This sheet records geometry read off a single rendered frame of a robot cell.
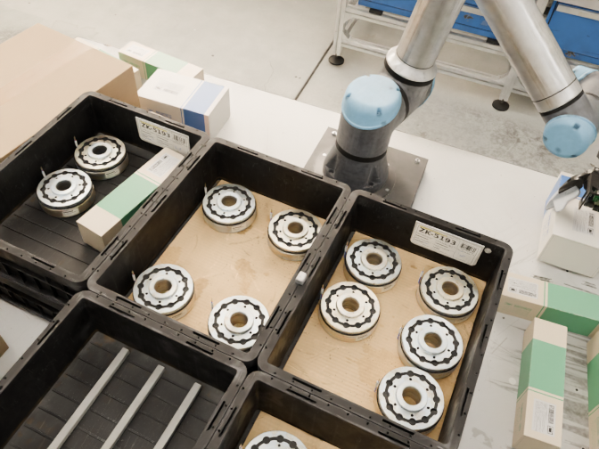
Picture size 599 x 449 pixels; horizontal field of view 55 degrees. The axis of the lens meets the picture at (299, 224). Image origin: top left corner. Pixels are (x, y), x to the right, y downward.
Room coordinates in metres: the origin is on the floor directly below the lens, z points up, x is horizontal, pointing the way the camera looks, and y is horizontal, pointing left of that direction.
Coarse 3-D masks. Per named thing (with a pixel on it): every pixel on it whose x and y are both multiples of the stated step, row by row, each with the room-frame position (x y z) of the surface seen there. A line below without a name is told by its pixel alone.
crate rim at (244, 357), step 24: (192, 168) 0.75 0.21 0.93; (288, 168) 0.78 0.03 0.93; (168, 192) 0.69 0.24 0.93; (144, 216) 0.63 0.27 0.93; (336, 216) 0.67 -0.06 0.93; (96, 288) 0.48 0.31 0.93; (288, 288) 0.51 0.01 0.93; (144, 312) 0.44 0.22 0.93; (192, 336) 0.41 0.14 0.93; (264, 336) 0.42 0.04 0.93; (240, 360) 0.38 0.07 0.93
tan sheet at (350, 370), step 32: (416, 256) 0.67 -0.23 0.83; (416, 288) 0.60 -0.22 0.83; (480, 288) 0.61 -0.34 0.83; (384, 320) 0.52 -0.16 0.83; (320, 352) 0.45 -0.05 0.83; (352, 352) 0.46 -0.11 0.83; (384, 352) 0.46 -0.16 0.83; (320, 384) 0.40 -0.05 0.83; (352, 384) 0.40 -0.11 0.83; (448, 384) 0.41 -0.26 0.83
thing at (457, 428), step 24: (360, 192) 0.73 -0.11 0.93; (432, 216) 0.68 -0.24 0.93; (480, 240) 0.64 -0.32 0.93; (312, 264) 0.56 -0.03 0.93; (504, 264) 0.59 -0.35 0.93; (288, 312) 0.46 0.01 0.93; (480, 336) 0.45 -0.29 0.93; (264, 360) 0.38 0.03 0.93; (480, 360) 0.41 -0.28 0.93; (312, 384) 0.35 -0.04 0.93; (360, 408) 0.32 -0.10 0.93; (456, 432) 0.30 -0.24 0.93
